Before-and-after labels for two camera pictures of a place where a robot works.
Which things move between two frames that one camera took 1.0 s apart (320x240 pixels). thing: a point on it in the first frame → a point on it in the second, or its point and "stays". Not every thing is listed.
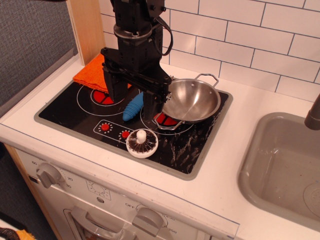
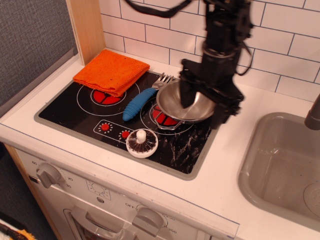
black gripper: x=139 y=60 → x=215 y=76
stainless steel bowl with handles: x=190 y=100 stays
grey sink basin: x=279 y=167 stays
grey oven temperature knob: x=148 y=220 stays
